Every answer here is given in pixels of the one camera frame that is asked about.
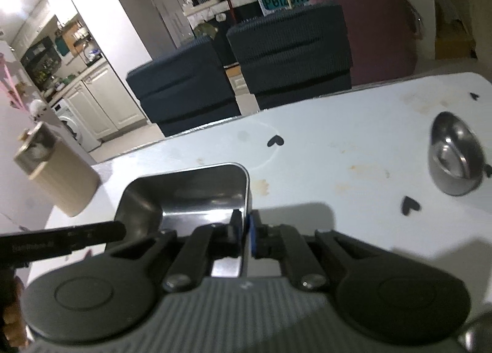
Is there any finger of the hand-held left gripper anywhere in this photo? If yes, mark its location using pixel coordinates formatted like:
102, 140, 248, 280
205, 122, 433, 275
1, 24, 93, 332
0, 220, 127, 263

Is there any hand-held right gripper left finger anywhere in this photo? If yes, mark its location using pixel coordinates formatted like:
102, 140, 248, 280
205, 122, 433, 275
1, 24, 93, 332
105, 210, 244, 292

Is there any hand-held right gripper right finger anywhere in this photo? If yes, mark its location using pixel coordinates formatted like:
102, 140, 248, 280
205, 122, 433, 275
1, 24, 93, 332
249, 210, 385, 292

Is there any rectangular steel container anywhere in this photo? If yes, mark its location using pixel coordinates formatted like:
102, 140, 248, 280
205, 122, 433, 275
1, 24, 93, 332
114, 163, 252, 277

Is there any round steel bowl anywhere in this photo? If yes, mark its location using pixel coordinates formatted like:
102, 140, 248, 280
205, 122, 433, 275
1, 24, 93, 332
427, 111, 486, 197

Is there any person's left hand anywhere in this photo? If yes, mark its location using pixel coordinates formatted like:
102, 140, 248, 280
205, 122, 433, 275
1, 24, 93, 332
0, 276, 28, 350

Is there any beige canister with glass lid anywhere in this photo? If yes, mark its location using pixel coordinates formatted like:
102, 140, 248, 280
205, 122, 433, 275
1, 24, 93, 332
13, 122, 101, 217

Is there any white washing machine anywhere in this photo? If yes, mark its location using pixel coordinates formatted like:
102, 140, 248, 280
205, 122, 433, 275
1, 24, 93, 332
50, 97, 101, 153

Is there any dark blue chair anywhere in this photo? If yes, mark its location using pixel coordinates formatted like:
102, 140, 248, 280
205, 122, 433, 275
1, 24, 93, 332
126, 35, 242, 137
226, 3, 353, 111

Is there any maroon sofa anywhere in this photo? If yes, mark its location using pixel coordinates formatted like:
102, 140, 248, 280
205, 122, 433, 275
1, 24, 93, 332
309, 0, 418, 86

